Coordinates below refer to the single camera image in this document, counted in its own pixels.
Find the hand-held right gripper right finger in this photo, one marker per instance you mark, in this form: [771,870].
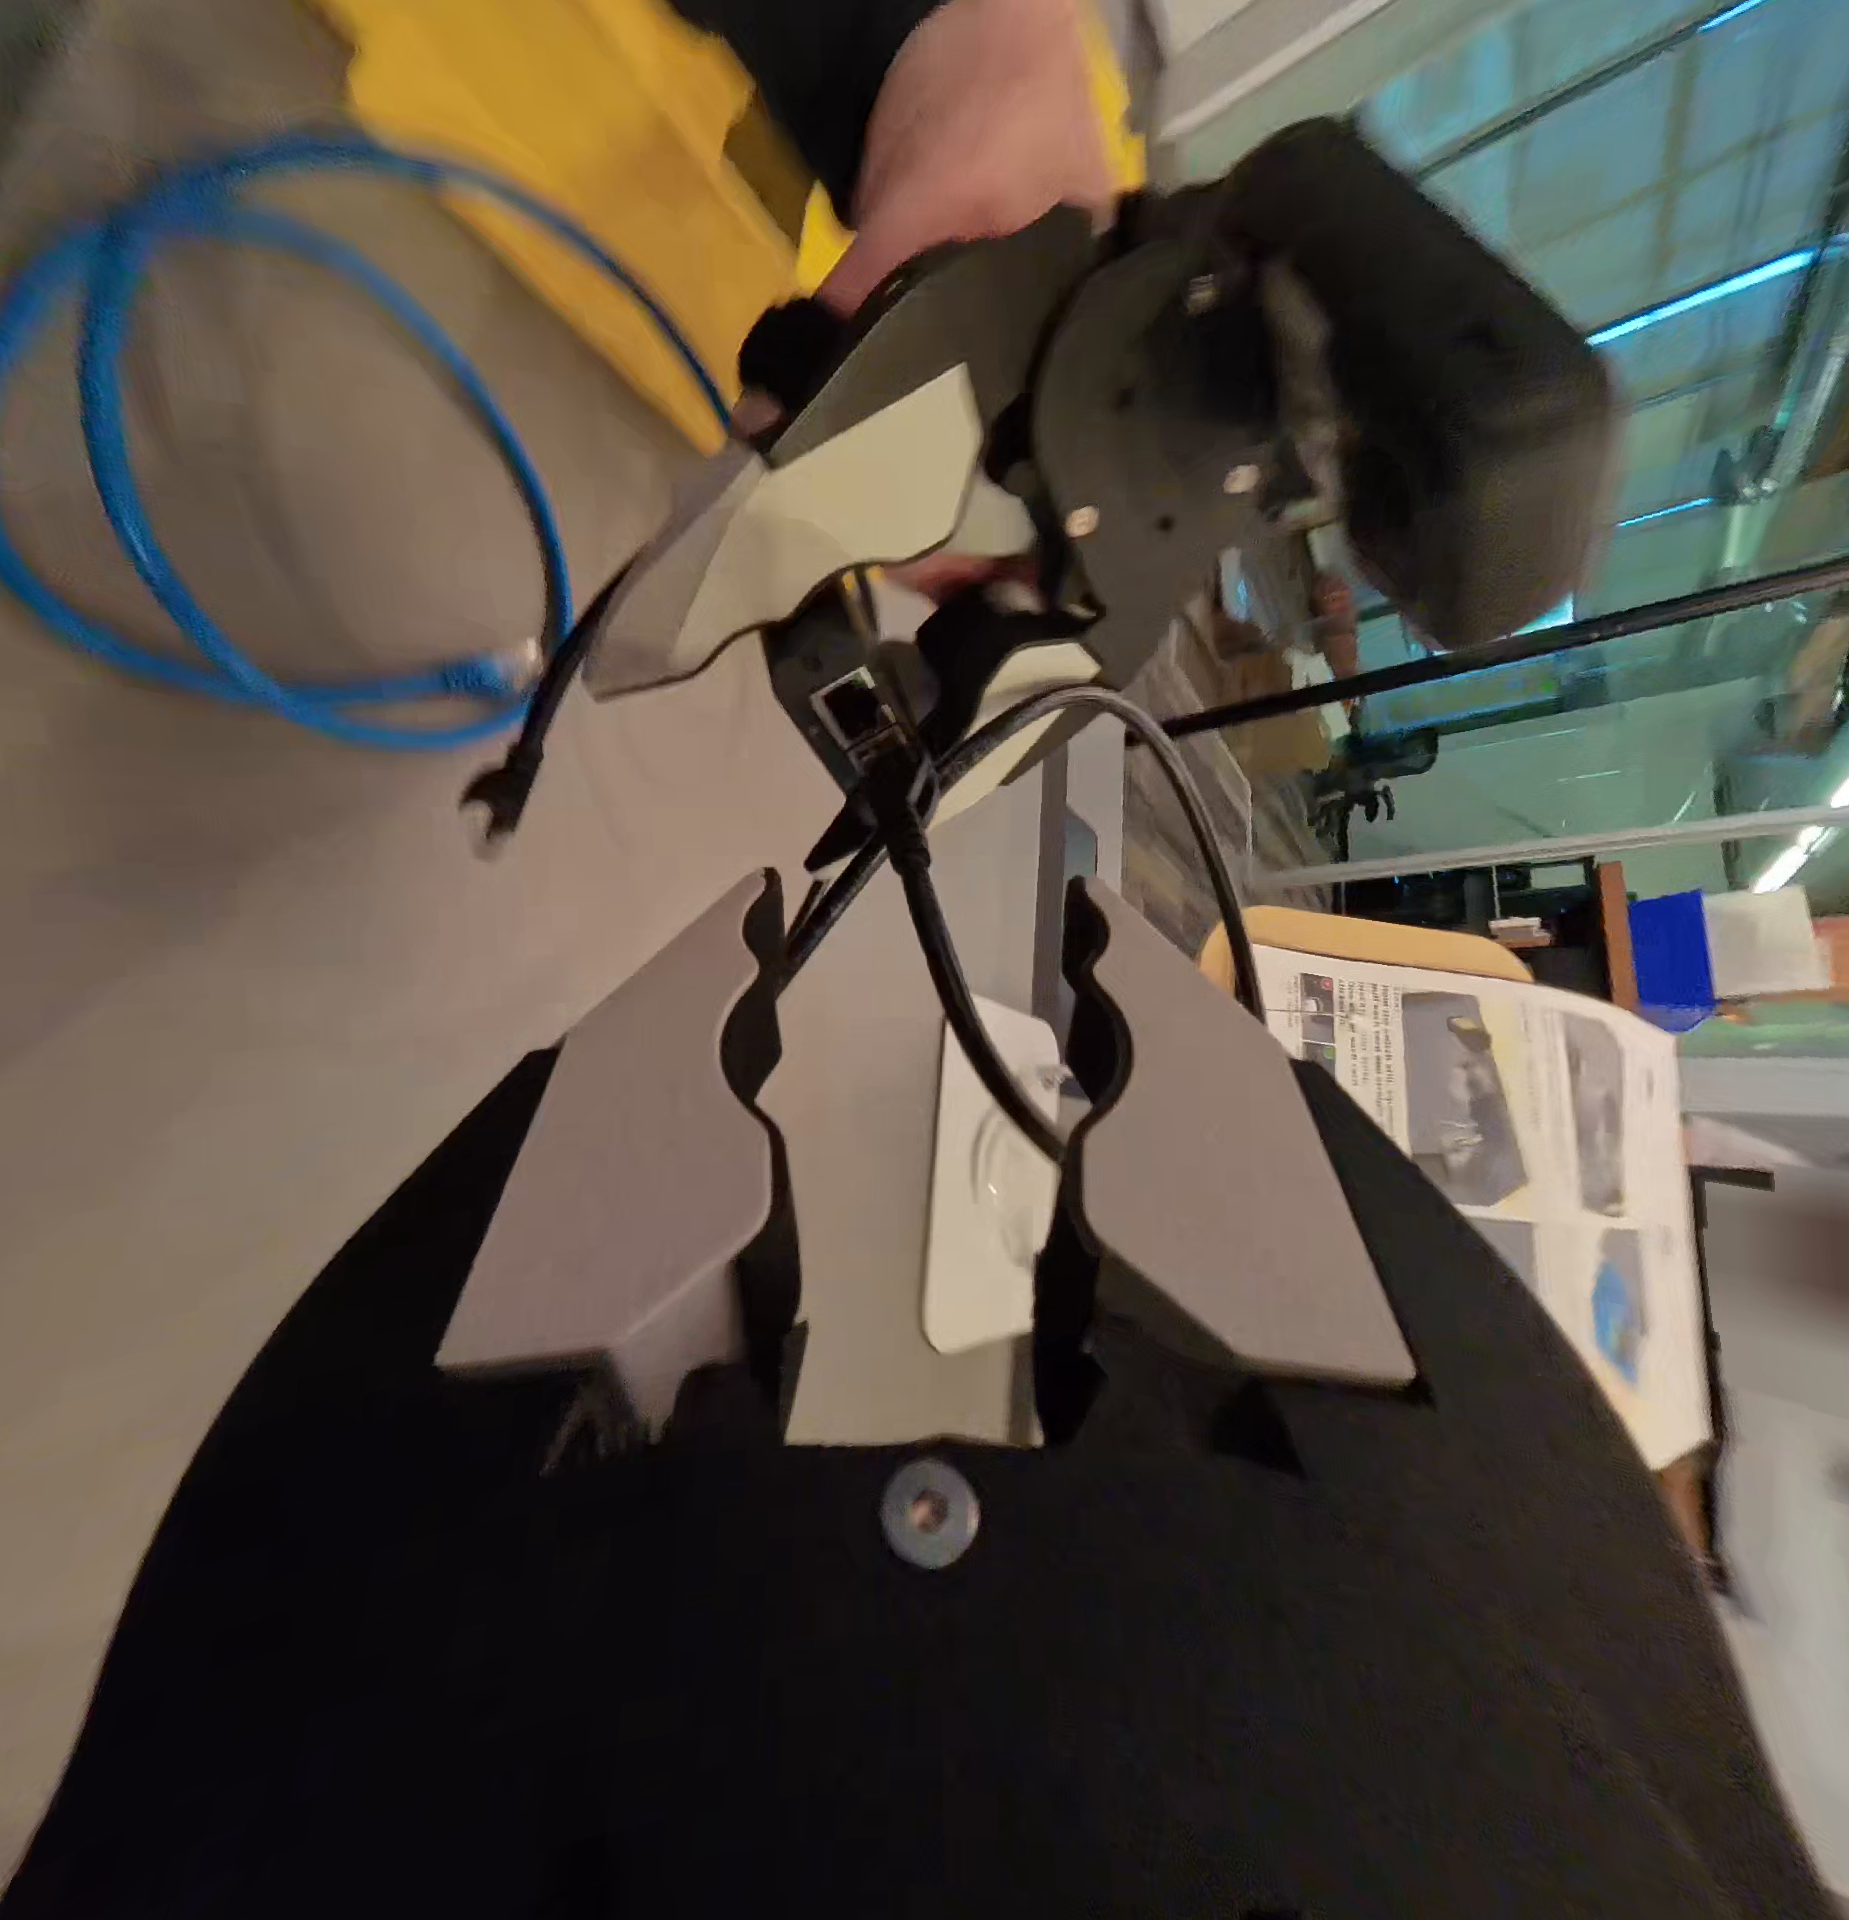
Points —
[1236,1197]

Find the person's left forearm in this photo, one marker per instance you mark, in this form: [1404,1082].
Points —
[803,76]

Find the black network switch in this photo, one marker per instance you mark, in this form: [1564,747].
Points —
[803,648]

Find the black slanted pole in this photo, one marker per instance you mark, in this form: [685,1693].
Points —
[1536,641]

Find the wooden board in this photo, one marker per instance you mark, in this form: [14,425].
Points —
[1389,937]

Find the white box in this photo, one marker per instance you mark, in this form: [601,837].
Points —
[1765,937]

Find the yellow divided plastic bin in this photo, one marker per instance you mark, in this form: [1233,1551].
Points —
[563,150]

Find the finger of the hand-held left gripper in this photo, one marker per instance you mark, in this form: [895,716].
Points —
[998,771]
[832,495]

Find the blue storage bin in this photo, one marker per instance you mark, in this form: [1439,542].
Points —
[1668,960]

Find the printed instruction sheet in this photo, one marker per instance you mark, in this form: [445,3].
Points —
[1536,1082]

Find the person's left hand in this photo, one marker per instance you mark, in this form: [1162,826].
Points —
[985,138]

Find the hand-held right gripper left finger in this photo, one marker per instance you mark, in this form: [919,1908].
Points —
[622,1185]

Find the white board stand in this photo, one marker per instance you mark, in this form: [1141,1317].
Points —
[985,1278]

